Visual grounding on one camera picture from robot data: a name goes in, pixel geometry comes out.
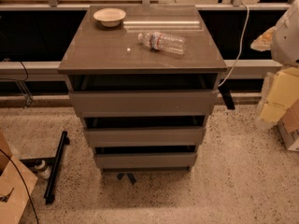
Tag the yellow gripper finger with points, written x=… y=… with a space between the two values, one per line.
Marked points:
x=264 y=41

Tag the grey bottom drawer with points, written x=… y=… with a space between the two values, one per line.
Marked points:
x=140 y=161

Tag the grey drawer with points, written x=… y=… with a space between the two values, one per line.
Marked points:
x=140 y=161
x=89 y=104
x=142 y=137

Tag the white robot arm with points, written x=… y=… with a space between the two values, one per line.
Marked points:
x=283 y=38

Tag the grey top drawer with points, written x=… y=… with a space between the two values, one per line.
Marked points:
x=89 y=104

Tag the grey drawer cabinet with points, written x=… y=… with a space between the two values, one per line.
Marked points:
x=113 y=59

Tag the grey middle drawer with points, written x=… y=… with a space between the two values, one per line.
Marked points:
x=142 y=137

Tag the black table leg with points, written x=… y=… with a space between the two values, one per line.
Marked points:
x=227 y=97

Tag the right cardboard box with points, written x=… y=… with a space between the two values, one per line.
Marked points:
x=289 y=127

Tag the cardboard box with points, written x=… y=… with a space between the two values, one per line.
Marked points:
x=289 y=127
x=16 y=183

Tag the clear plastic water bottle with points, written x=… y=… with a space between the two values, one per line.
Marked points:
x=164 y=42

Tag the white bowl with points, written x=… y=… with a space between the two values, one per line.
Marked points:
x=110 y=17

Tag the black metal bar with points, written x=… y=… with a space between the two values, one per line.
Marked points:
x=49 y=195

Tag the small white bottle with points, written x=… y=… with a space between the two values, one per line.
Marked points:
x=43 y=169

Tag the left cardboard box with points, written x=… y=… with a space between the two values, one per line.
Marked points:
x=16 y=183

